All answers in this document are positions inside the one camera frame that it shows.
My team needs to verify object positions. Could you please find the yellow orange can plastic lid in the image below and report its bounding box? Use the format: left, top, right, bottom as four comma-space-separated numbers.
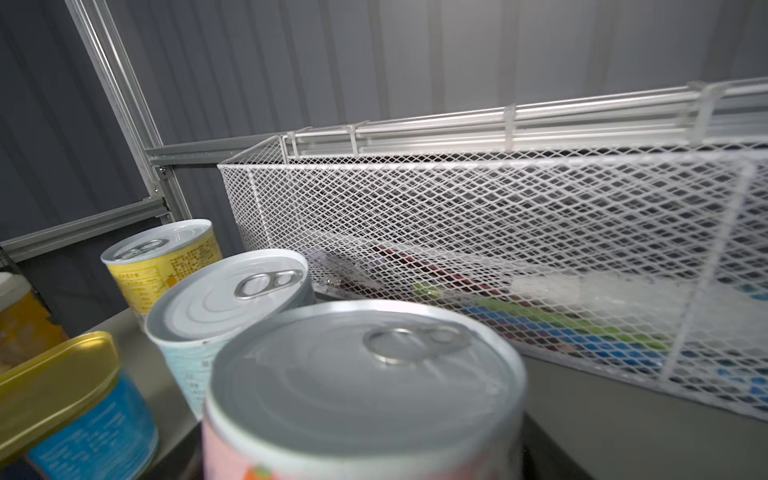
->
1, 271, 69, 373

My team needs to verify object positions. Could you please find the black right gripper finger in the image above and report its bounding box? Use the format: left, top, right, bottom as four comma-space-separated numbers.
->
522, 413, 594, 480

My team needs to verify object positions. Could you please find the yellow can pull-tab lid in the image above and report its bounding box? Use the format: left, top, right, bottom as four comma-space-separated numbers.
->
100, 219, 223, 330

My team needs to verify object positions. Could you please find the gold rectangular tin can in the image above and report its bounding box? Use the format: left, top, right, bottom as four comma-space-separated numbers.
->
1, 331, 160, 479

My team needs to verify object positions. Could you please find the white wire mesh basket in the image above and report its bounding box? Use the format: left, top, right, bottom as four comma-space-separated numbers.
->
219, 78, 767, 420

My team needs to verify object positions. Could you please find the pink can pull-tab lid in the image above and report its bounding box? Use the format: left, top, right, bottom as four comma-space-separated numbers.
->
202, 300, 527, 479

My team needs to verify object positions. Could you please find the blue can white lid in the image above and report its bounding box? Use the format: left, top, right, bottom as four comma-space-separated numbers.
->
145, 249, 315, 420

